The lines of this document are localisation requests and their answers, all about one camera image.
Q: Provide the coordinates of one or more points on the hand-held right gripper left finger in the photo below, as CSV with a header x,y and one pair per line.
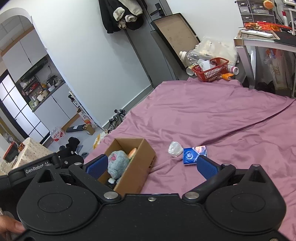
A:
x,y
98,165

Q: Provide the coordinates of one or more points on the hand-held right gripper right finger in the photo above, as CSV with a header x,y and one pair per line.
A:
x,y
206,166

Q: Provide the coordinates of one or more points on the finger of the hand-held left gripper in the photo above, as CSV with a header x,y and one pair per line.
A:
x,y
76,160

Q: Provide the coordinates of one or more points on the blue tissue packet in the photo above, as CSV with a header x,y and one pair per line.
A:
x,y
190,155

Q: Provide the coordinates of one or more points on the blue fluffy plush toy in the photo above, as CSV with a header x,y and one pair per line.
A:
x,y
118,164

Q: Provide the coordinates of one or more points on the clear plastic bag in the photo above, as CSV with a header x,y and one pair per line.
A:
x,y
175,148

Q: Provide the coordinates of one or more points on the hamburger plush toy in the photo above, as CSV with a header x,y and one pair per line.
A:
x,y
132,153

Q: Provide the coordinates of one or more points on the cardboard box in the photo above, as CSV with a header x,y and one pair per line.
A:
x,y
136,176

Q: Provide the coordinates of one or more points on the person's left hand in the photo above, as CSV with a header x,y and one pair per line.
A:
x,y
11,224

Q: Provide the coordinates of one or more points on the black floor object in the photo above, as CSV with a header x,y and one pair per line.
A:
x,y
69,150

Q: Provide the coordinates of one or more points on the yellow plastic bag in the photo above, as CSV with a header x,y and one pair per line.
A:
x,y
99,140

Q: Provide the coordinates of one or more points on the black pot red rim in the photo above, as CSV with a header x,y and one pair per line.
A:
x,y
11,153

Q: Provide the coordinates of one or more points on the white red packet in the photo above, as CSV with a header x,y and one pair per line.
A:
x,y
57,134

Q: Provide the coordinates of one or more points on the polka dot tablecloth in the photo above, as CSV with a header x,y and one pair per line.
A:
x,y
34,150

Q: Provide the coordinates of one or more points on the black flat bag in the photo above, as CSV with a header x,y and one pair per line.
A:
x,y
75,128

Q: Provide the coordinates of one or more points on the small cardboard carton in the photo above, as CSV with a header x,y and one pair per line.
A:
x,y
89,129

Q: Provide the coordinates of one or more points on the white orange carton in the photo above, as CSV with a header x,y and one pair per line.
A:
x,y
85,117

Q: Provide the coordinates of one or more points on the purple bed sheet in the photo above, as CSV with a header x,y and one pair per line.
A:
x,y
208,115

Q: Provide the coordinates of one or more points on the white kitchen cabinet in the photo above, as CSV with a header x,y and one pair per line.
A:
x,y
57,109

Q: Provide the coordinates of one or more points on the orange packet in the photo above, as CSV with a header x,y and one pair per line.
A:
x,y
227,76

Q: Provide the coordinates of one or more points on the red plastic basket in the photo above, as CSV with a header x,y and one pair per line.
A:
x,y
212,73

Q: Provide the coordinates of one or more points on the tin can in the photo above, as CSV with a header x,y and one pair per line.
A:
x,y
190,70

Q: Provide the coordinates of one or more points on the white bottle pink cap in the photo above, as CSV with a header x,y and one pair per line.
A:
x,y
232,69

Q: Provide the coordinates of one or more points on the clear plastic bottle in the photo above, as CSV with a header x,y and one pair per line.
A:
x,y
192,55

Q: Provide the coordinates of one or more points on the white framed desk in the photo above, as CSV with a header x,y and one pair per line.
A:
x,y
247,60

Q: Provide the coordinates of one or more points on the white printed tote bag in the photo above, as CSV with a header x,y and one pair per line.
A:
x,y
277,69

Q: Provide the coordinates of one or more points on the grey door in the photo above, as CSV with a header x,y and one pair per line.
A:
x,y
148,46

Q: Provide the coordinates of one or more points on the black framed board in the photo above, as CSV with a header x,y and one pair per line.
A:
x,y
175,32

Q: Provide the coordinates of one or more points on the white power strip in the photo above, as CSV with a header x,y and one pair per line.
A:
x,y
259,34

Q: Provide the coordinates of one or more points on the hanging dark clothes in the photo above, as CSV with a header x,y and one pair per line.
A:
x,y
108,18

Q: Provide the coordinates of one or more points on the red printed packet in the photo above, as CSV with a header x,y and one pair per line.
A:
x,y
268,26

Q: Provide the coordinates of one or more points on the grey drawer organizer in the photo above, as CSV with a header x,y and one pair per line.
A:
x,y
245,10

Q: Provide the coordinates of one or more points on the small hamburger toy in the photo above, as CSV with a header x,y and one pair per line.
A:
x,y
268,4

